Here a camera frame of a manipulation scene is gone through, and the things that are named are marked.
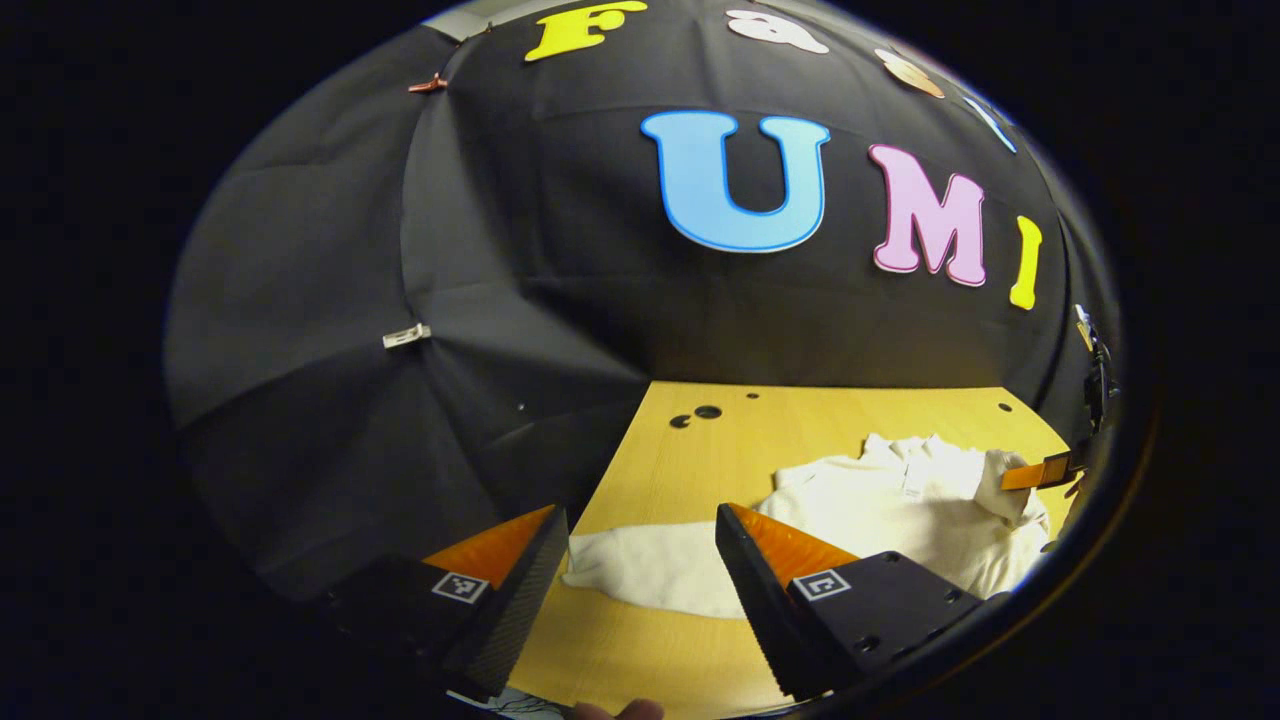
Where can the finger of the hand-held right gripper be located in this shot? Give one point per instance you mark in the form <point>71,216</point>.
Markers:
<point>1035,474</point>

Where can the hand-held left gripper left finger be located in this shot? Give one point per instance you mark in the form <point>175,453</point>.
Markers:
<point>520,600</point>

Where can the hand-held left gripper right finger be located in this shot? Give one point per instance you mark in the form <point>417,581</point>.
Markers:
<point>765,620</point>

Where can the white knit sweater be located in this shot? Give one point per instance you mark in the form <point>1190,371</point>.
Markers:
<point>900,520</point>

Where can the white cloth clip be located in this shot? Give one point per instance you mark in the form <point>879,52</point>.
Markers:
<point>406,335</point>

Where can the black backdrop cloth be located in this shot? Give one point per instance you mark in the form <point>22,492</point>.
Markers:
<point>480,250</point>

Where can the orange cloth clip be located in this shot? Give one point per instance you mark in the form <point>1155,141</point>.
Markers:
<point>428,84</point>

